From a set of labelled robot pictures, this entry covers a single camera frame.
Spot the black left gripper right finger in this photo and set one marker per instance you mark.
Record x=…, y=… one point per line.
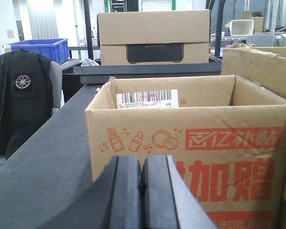
x=168, y=203

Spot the grey office chair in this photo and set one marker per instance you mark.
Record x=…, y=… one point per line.
x=56, y=80

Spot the cardboard box red print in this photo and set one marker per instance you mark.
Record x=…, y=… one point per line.
x=227, y=135

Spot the black vertical post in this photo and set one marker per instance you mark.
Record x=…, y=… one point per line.
x=88, y=28

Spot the closed cardboard box black label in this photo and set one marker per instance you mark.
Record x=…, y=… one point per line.
x=154, y=37

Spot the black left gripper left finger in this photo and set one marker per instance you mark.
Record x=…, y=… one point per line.
x=111, y=202

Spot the white plastic bin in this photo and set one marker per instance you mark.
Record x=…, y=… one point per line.
x=240, y=27

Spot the torn cardboard box right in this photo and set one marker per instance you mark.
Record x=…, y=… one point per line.
x=267, y=66

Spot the blue plastic crate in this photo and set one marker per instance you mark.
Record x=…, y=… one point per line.
x=55, y=49

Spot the black jacket on chair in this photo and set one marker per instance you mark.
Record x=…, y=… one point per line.
x=26, y=99

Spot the black shelf board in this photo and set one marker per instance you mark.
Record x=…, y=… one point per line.
x=102, y=74

